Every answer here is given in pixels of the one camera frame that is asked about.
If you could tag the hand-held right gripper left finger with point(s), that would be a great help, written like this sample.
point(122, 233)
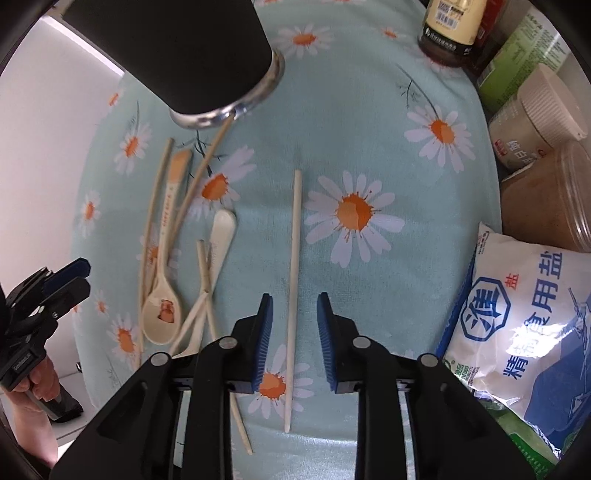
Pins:
point(264, 341)

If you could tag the black utensil holder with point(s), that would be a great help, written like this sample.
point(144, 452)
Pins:
point(175, 50)

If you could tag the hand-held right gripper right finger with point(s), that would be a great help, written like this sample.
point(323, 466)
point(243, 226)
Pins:
point(327, 341)

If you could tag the red liquid bottle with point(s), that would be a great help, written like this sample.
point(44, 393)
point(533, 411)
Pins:
point(491, 23)

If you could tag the person's left hand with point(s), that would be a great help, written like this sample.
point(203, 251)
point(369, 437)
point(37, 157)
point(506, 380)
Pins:
point(44, 378)

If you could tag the bear print cream spoon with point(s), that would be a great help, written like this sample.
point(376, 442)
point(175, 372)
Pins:
point(162, 314)

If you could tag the person's left forearm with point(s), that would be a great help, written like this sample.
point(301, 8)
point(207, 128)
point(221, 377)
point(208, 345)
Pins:
point(32, 434)

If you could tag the plain cream spoon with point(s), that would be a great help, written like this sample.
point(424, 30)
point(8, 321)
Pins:
point(222, 230)

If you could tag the soy sauce bottle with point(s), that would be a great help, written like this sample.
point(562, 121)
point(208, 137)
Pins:
point(450, 27)

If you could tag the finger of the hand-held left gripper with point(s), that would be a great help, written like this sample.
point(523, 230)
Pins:
point(69, 295)
point(69, 270)

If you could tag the daisy print tablecloth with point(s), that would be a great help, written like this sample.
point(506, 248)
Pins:
point(369, 138)

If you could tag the green plastic bag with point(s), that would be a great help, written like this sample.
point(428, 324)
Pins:
point(521, 443)

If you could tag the brown powder jar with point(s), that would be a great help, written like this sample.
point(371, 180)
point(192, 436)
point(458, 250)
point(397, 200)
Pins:
point(549, 198)

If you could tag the green label bottle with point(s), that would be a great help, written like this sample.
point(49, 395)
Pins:
point(517, 60)

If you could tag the cream chopstick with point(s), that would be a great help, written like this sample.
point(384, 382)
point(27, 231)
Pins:
point(293, 277)
point(203, 170)
point(202, 263)
point(159, 184)
point(210, 265)

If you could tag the white ribbed lid jar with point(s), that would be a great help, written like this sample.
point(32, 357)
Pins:
point(545, 110)

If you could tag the white blue salt bag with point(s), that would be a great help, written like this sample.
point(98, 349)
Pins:
point(517, 332)

